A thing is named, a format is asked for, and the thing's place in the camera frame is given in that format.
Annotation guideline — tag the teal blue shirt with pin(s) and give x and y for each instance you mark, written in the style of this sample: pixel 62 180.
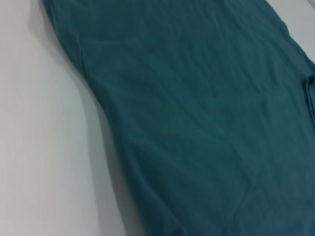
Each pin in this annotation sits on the teal blue shirt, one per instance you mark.
pixel 197 123

